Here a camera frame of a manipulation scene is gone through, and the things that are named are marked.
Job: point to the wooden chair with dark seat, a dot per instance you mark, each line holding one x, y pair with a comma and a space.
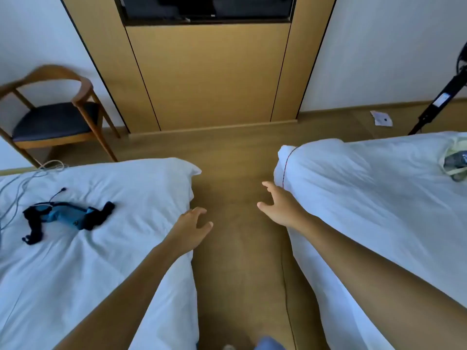
54, 120

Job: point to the wooden television wall panel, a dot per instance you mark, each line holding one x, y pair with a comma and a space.
208, 76

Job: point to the black television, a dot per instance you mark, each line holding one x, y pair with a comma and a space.
208, 7

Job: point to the person's white shoe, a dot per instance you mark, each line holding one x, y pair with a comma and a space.
229, 348

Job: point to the cartoon print cloth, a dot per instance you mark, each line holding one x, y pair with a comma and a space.
456, 160

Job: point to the white paper sheet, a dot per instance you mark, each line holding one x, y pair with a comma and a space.
381, 119

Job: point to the white bed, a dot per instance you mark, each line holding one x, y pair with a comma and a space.
73, 280
365, 185

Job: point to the person's left forearm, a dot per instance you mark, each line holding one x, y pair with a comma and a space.
124, 306

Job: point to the person's left hand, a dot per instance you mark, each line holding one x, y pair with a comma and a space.
186, 233

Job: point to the person's right hand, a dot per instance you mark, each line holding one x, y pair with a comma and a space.
284, 211

